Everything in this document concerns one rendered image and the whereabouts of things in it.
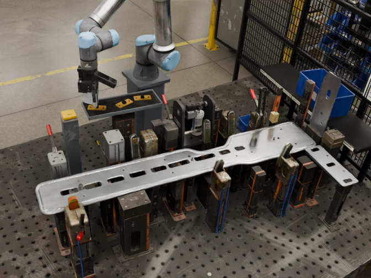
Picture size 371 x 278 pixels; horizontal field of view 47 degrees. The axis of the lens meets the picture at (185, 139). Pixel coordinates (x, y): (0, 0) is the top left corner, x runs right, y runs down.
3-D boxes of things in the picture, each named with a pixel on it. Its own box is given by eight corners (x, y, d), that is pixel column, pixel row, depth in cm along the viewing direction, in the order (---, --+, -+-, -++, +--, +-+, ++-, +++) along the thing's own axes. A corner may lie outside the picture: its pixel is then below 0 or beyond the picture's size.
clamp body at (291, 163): (274, 220, 216) (289, 170, 195) (261, 204, 224) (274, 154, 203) (289, 215, 219) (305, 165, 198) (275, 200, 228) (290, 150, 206)
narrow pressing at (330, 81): (322, 136, 225) (340, 80, 204) (308, 124, 233) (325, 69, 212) (323, 136, 225) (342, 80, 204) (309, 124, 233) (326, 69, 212)
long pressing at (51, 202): (43, 222, 168) (42, 219, 168) (33, 184, 184) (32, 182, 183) (319, 146, 220) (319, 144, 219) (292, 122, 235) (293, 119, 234)
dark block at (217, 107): (206, 172, 241) (214, 111, 215) (200, 164, 246) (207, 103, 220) (213, 170, 243) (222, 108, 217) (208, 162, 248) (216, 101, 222)
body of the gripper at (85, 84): (81, 85, 200) (79, 62, 192) (100, 86, 200) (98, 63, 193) (78, 94, 194) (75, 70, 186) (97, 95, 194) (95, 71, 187)
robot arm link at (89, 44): (101, 34, 181) (85, 40, 176) (102, 58, 188) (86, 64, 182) (89, 28, 185) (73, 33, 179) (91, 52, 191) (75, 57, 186)
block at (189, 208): (186, 212, 216) (191, 169, 199) (176, 194, 225) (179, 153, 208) (196, 209, 218) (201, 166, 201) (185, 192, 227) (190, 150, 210)
